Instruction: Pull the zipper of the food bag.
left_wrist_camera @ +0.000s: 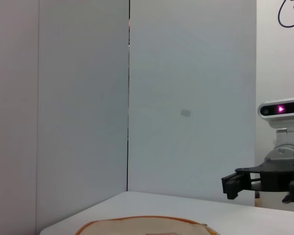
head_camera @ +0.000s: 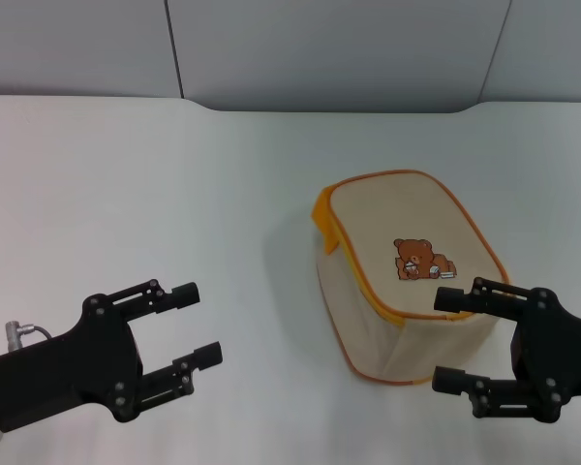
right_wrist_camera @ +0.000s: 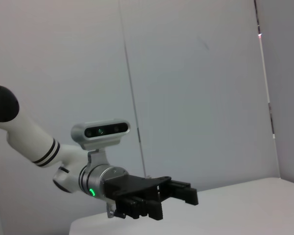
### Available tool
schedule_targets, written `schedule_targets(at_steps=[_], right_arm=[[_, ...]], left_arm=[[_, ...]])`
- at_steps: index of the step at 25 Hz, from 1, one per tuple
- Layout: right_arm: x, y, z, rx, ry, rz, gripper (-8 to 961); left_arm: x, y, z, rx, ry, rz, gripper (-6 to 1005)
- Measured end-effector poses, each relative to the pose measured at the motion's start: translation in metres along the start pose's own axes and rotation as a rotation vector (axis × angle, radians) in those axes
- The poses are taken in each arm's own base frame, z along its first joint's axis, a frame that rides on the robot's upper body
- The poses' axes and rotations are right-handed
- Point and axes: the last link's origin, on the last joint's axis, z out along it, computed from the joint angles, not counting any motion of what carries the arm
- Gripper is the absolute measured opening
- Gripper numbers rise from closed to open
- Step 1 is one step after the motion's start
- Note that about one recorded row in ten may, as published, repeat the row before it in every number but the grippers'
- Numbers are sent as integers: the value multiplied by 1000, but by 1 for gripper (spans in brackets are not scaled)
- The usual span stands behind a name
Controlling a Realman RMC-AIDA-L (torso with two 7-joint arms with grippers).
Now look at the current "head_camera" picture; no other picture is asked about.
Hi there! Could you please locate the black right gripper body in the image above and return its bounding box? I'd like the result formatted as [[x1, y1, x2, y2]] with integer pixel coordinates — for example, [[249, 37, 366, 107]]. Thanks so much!
[[509, 287, 581, 423]]

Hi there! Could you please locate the left wrist connector with cable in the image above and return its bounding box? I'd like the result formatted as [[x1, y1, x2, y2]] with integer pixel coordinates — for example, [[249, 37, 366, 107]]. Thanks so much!
[[4, 320, 55, 351]]

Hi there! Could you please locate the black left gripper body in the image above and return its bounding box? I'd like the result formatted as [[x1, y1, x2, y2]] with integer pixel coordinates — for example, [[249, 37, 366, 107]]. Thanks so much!
[[0, 293, 145, 434]]

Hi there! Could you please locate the beige bear print food bag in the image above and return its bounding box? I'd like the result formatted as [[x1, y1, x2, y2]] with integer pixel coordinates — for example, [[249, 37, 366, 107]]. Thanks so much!
[[310, 169, 514, 387]]

